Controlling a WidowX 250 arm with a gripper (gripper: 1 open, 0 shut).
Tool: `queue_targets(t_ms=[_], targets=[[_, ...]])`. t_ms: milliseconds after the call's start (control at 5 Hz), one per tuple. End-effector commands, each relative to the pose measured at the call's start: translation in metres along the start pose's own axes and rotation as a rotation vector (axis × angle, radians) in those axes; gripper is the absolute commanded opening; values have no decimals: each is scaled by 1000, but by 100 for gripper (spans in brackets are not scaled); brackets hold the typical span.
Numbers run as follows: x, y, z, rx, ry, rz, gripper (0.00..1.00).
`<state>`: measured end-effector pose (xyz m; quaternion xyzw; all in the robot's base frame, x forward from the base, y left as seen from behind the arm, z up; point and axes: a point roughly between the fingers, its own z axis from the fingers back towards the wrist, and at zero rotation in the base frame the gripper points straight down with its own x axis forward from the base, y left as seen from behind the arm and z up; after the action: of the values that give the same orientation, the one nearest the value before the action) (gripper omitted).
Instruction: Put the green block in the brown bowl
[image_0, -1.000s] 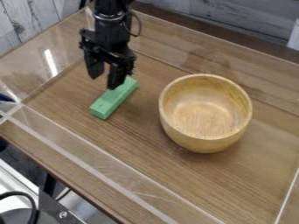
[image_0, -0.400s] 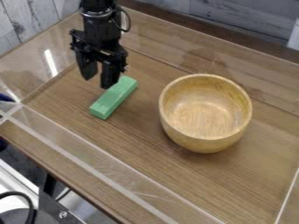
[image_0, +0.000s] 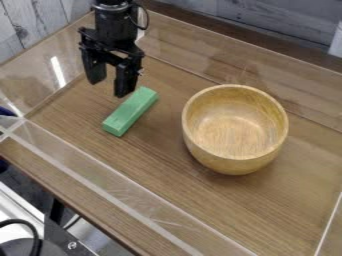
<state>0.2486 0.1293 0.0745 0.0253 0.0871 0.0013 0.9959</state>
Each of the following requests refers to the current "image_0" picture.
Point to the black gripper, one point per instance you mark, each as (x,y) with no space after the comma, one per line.
(110,44)

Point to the green rectangular block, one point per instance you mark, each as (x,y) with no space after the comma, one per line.
(129,112)

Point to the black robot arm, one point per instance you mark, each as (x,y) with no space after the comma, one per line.
(114,1)

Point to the light wooden bowl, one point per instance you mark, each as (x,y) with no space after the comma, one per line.
(236,127)

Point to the black table leg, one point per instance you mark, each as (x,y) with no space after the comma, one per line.
(57,211)

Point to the black metal bracket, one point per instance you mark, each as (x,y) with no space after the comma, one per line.
(59,243)

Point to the clear acrylic tray enclosure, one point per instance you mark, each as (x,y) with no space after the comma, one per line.
(136,184)

